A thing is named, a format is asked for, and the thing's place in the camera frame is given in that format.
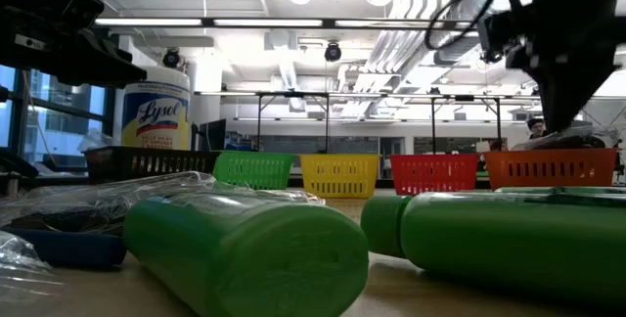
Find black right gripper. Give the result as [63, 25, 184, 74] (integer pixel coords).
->
[508, 13, 626, 133]

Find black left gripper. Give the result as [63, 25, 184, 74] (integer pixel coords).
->
[0, 11, 148, 88]

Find round black hairbrush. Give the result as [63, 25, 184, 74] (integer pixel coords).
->
[0, 170, 216, 234]
[511, 125, 610, 152]

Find blue white toothbrush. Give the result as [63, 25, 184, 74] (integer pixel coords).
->
[0, 231, 63, 303]
[76, 127, 121, 152]

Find blue disposable razor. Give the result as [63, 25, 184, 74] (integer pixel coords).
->
[4, 226, 128, 267]

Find Lysol wipes canister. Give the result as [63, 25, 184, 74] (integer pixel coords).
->
[120, 65, 192, 151]

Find orange plastic basket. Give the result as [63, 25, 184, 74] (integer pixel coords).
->
[483, 148, 619, 191]

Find black plastic basket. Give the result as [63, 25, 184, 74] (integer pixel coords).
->
[83, 145, 221, 184]

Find dark background monitor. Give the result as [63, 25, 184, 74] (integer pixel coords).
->
[198, 118, 228, 152]

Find red plastic basket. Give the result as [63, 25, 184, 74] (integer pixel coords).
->
[389, 154, 480, 197]

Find ceiling light bar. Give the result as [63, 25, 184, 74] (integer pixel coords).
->
[94, 16, 480, 31]

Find green plastic basket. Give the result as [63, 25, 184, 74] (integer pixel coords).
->
[212, 151, 298, 191]

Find wrapped black comb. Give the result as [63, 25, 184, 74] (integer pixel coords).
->
[209, 180, 328, 206]

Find yellow plastic basket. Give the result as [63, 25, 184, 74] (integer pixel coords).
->
[298, 154, 382, 200]

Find black ceiling camera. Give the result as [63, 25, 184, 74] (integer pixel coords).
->
[324, 40, 342, 63]
[161, 46, 182, 68]

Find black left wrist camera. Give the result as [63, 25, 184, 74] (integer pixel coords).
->
[41, 0, 106, 32]

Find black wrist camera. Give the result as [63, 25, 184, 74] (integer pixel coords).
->
[41, 0, 106, 32]
[476, 9, 522, 66]

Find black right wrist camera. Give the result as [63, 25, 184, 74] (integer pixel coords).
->
[476, 9, 522, 66]

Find black background rig frame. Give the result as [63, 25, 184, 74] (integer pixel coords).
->
[429, 94, 503, 156]
[254, 90, 332, 155]

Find black aluminium table frame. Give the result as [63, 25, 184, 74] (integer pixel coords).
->
[0, 150, 89, 199]

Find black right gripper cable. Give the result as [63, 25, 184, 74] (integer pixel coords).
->
[423, 0, 508, 52]

